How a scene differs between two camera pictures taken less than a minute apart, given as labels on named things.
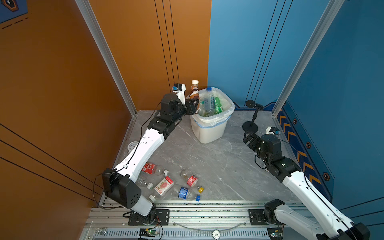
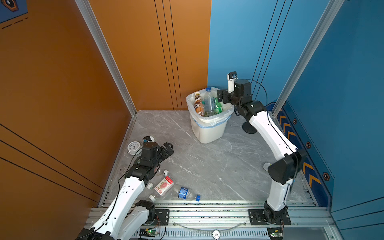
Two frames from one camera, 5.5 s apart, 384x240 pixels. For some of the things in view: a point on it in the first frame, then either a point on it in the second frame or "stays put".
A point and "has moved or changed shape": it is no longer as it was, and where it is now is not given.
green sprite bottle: [218, 106] stays put
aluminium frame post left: [84, 7] stays put
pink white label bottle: [162, 188] stays put
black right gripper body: [263, 156] to [228, 98]
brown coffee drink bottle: [194, 91] has moved or changed shape
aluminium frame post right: [314, 39] stays put
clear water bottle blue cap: [209, 103] stays put
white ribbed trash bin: [213, 135] stays put
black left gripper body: [185, 110] to [161, 155]
